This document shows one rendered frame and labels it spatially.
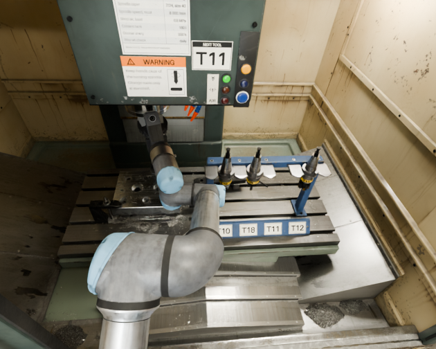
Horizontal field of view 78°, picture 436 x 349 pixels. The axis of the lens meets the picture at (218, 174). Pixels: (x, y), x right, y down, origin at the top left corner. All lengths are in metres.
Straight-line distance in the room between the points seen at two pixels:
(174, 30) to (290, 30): 1.25
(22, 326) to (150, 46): 0.67
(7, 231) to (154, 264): 1.25
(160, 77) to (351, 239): 1.15
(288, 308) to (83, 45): 1.21
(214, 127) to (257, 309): 1.00
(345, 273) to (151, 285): 1.05
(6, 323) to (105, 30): 0.64
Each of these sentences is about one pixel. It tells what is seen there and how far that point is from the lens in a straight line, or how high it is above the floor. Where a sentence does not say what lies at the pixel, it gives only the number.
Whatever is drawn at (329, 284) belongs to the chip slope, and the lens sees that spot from 1.41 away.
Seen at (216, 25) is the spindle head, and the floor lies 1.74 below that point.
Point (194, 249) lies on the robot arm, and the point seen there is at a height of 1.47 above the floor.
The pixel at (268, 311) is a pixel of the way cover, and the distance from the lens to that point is 1.31.
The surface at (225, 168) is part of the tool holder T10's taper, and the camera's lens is 0.99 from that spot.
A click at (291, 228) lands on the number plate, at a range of 1.26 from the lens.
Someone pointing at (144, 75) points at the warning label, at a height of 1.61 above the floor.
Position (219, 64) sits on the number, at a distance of 0.73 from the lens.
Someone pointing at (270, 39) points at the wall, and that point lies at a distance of 1.86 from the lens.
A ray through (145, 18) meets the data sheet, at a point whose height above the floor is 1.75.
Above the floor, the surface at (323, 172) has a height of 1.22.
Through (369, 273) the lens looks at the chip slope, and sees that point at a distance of 1.43.
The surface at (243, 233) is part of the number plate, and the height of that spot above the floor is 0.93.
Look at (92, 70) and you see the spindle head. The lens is 0.78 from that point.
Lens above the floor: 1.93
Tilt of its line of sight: 45 degrees down
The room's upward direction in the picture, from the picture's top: 4 degrees clockwise
